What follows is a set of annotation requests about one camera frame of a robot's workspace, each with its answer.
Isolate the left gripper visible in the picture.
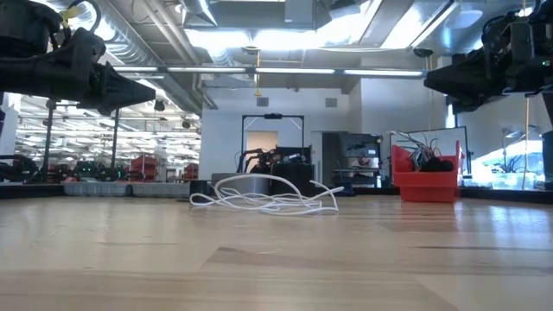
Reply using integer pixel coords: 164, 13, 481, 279
0, 27, 157, 117

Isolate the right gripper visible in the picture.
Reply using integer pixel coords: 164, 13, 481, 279
423, 8, 553, 115

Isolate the white cord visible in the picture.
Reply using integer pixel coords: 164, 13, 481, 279
188, 173, 346, 217

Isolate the red tool cabinet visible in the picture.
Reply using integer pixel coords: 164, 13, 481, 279
182, 162, 200, 182
129, 154, 160, 181

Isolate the long ceiling light fixture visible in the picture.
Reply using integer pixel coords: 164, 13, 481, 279
112, 63, 432, 79

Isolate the grey tool kit case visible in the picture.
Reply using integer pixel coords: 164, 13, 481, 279
62, 181, 192, 199

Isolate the red plastic bin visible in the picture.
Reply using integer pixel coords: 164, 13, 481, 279
391, 140, 462, 203

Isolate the black monitor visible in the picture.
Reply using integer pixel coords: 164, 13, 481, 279
343, 132, 384, 159

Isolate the person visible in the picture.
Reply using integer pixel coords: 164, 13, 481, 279
352, 155, 379, 169

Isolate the yellow hanging power plug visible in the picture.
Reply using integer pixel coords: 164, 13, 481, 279
253, 47, 263, 97

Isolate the black box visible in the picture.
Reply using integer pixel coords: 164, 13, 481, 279
270, 162, 316, 198

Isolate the black camera gantry frame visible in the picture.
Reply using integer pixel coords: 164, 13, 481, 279
240, 112, 306, 174
42, 98, 121, 174

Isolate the black cable bundle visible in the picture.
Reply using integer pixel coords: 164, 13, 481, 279
419, 157, 455, 173

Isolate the multicoloured wire bundle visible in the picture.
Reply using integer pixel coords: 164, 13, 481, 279
387, 129, 442, 172

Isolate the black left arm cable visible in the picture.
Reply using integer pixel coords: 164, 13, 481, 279
50, 0, 103, 47

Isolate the black table frame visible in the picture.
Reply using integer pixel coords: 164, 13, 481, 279
0, 183, 553, 204

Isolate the black curved cable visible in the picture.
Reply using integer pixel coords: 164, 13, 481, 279
0, 154, 42, 185

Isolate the grey duct tape roll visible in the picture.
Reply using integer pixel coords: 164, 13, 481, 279
210, 172, 271, 198

